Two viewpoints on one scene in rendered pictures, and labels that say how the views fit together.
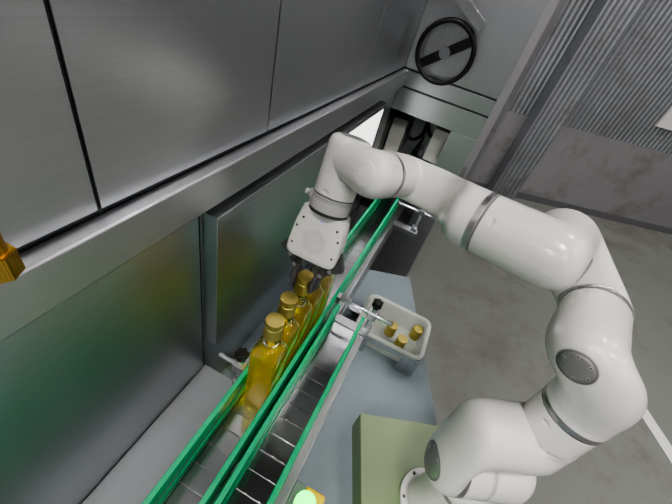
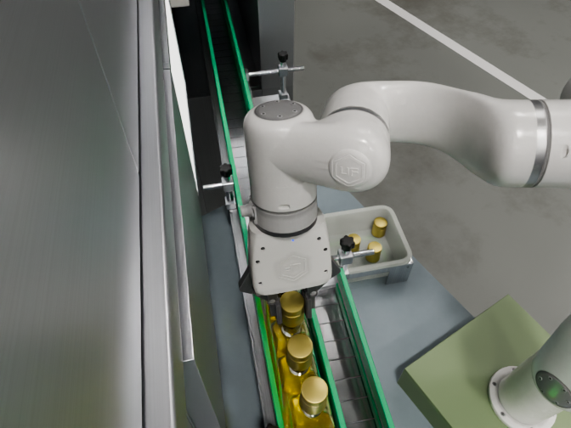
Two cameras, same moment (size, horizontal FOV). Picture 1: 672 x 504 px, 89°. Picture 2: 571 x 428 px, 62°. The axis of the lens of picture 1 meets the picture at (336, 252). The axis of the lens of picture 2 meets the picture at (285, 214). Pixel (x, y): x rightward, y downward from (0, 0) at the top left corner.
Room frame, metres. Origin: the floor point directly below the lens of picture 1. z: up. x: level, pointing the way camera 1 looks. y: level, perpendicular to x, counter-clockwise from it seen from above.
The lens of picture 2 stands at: (0.20, 0.18, 1.75)
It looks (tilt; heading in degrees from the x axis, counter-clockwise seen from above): 51 degrees down; 336
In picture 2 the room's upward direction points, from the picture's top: straight up
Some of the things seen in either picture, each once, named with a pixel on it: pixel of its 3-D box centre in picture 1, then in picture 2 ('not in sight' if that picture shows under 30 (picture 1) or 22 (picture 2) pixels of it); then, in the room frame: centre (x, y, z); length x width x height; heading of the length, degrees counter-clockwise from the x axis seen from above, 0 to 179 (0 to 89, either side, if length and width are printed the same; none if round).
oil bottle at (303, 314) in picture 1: (291, 331); (291, 355); (0.48, 0.04, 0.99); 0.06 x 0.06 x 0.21; 78
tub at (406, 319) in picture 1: (390, 331); (355, 248); (0.73, -0.25, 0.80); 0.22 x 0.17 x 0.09; 77
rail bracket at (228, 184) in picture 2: not in sight; (219, 188); (0.92, 0.02, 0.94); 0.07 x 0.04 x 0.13; 77
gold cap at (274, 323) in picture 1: (273, 327); (313, 395); (0.37, 0.07, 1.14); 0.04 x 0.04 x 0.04
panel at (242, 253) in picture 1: (317, 192); (179, 157); (0.84, 0.10, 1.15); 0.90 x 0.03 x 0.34; 167
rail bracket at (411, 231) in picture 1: (411, 221); (274, 88); (1.27, -0.27, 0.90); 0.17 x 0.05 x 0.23; 77
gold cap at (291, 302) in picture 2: (304, 282); (291, 308); (0.48, 0.04, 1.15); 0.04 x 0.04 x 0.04
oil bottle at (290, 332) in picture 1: (278, 349); (297, 391); (0.43, 0.06, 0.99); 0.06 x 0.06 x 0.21; 76
